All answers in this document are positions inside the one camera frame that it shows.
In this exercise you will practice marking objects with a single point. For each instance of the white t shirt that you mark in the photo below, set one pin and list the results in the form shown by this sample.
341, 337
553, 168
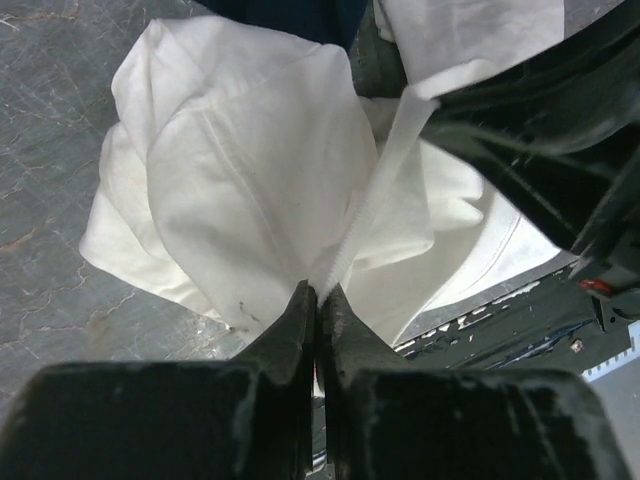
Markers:
243, 162

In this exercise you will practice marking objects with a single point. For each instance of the navy blue t shirt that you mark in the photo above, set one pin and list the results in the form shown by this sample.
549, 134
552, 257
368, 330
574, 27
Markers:
323, 21

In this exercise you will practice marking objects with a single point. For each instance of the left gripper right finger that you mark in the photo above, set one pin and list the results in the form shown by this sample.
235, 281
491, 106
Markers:
389, 419

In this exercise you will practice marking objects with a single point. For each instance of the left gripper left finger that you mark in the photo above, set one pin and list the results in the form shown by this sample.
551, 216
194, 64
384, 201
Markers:
249, 417

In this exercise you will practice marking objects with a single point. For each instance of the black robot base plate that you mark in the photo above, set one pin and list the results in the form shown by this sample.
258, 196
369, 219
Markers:
555, 325

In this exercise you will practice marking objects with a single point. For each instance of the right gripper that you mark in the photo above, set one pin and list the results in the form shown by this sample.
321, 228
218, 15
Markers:
532, 149

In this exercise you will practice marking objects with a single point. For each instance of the white slotted cable duct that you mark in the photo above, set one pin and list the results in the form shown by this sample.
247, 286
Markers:
617, 361

